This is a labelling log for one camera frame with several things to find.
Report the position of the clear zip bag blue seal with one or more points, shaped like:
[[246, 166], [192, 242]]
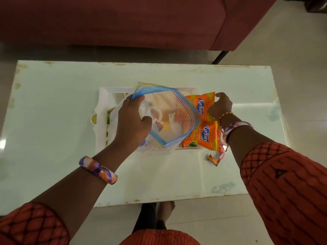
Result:
[[173, 109]]

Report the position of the black trouser leg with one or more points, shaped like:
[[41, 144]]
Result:
[[147, 216]]

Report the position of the small striped candy wrapper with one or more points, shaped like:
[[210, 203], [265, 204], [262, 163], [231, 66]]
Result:
[[213, 160]]

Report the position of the person's left hand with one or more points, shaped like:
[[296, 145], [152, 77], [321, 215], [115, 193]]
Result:
[[130, 125]]

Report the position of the pink white bangle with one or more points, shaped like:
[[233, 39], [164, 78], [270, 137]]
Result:
[[236, 125]]

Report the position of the person's left thumb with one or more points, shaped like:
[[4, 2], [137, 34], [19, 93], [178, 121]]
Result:
[[147, 122]]

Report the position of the small orange packet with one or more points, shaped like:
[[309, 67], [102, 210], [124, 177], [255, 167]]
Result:
[[180, 118]]

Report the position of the person's bare foot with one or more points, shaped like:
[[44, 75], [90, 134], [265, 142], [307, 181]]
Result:
[[166, 210]]

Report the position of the person's left forearm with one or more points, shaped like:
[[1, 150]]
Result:
[[84, 186]]

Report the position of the red sofa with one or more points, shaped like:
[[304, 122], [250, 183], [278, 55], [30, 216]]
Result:
[[115, 20]]

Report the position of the person's right hand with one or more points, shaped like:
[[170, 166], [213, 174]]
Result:
[[221, 105]]

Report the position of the person's right fingers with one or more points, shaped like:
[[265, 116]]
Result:
[[218, 97]]

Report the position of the person's right forearm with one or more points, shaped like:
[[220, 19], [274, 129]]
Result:
[[244, 142]]

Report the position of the white tray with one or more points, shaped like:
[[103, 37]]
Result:
[[102, 99]]

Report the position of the orange purple swirl bangle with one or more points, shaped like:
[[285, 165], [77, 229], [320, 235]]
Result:
[[98, 170]]

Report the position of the black sofa leg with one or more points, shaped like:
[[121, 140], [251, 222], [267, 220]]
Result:
[[220, 57]]

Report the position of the pink plastic loop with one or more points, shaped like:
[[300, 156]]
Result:
[[221, 152]]

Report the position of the thin gold bangle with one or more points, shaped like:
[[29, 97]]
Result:
[[224, 114]]

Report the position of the orange snack packet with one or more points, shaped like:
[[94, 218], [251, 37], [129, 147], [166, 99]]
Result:
[[204, 136], [200, 104]]

